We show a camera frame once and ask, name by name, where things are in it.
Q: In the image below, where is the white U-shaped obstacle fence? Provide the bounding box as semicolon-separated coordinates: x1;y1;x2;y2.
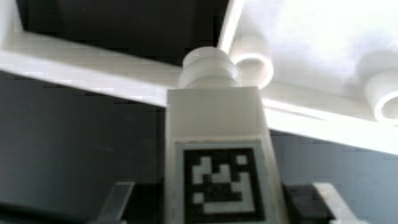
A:
0;0;398;155

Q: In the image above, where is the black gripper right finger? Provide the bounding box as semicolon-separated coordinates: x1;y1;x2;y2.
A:
282;182;367;224

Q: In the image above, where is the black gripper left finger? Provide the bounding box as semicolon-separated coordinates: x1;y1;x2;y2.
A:
87;182;163;224

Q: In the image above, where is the white square tabletop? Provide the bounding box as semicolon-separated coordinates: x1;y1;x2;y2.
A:
220;0;398;125

